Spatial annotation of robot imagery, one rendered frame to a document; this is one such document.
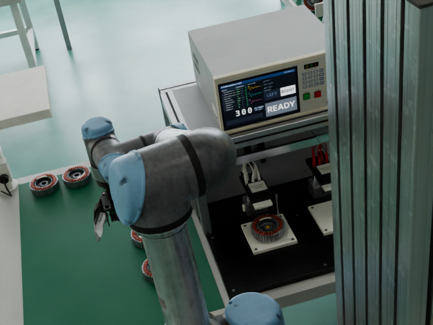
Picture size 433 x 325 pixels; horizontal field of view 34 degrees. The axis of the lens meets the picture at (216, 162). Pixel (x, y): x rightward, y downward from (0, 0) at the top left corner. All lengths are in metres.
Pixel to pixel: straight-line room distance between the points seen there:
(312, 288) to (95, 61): 3.63
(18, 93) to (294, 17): 1.00
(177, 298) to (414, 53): 0.72
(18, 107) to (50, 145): 2.12
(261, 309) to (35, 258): 1.24
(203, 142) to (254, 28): 1.27
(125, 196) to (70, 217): 1.50
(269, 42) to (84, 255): 0.95
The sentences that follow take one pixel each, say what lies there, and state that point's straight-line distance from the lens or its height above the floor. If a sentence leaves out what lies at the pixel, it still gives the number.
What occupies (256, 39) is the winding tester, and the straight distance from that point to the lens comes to 2.36.
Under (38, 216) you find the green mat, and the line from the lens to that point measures 2.71.
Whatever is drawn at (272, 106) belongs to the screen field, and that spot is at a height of 1.18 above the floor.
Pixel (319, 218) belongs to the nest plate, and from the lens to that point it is 2.40.
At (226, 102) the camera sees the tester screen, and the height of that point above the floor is 1.23.
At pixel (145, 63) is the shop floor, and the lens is 5.32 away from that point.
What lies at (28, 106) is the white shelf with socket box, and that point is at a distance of 2.47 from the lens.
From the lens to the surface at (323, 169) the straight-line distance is 2.38.
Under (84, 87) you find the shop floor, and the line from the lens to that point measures 5.17.
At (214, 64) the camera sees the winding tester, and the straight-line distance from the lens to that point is 2.23.
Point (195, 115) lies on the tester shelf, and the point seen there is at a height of 1.11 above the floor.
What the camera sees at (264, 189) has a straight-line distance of 2.31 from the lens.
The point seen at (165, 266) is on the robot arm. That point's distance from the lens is 1.28.
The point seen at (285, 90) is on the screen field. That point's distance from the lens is 2.23.
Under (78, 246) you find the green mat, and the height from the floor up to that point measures 0.75.
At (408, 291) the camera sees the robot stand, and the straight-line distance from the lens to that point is 0.99.
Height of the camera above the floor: 2.33
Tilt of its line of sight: 35 degrees down
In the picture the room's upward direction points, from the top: 9 degrees counter-clockwise
